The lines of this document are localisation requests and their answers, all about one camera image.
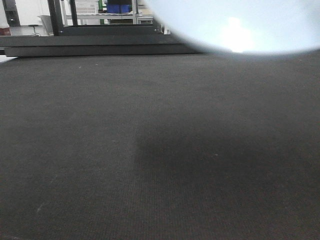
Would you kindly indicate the pale blue round tray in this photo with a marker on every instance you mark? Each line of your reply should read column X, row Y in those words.
column 253, row 27

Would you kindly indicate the black table mat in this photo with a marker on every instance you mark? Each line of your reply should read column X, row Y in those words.
column 160, row 147

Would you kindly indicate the blue storage bin background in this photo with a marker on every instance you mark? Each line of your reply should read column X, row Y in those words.
column 118, row 8

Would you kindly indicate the black stool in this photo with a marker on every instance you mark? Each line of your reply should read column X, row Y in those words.
column 34, row 31

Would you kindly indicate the black metal frame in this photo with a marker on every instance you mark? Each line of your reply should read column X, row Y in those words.
column 88, row 18

